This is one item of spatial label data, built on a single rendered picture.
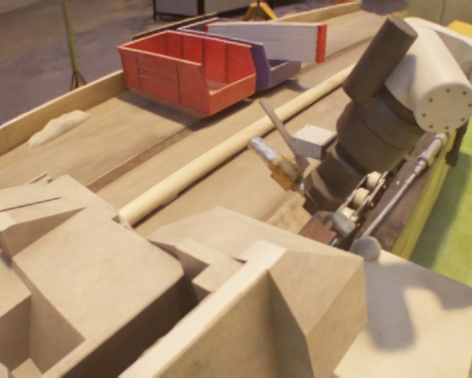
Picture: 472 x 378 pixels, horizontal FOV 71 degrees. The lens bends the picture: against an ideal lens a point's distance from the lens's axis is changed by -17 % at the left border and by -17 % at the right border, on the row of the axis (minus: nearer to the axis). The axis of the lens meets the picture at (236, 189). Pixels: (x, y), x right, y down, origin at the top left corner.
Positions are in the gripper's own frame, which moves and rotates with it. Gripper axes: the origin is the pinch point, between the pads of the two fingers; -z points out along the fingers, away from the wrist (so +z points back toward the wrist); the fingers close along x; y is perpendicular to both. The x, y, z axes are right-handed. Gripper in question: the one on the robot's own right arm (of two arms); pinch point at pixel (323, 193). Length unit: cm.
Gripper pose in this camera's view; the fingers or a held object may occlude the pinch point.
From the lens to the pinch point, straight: 53.1
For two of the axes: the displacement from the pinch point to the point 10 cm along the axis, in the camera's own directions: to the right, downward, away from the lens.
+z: 3.3, -5.5, -7.6
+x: -6.2, 4.8, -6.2
